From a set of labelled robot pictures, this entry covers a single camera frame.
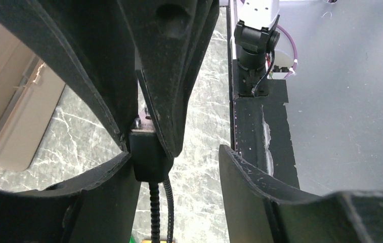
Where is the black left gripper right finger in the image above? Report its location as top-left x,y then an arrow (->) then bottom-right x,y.
219,145 -> 383,242

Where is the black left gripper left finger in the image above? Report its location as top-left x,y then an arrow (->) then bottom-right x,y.
0,152 -> 140,242

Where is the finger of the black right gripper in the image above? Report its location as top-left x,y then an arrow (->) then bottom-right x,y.
119,1 -> 220,157
0,1 -> 138,151

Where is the black cable padlock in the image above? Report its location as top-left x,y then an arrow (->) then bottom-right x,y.
129,129 -> 175,242

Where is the brown plastic toolbox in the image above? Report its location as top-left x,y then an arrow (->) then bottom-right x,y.
0,24 -> 65,171

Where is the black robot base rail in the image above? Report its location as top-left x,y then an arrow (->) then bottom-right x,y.
227,1 -> 300,188

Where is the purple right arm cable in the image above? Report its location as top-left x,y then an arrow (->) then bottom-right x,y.
276,24 -> 299,79

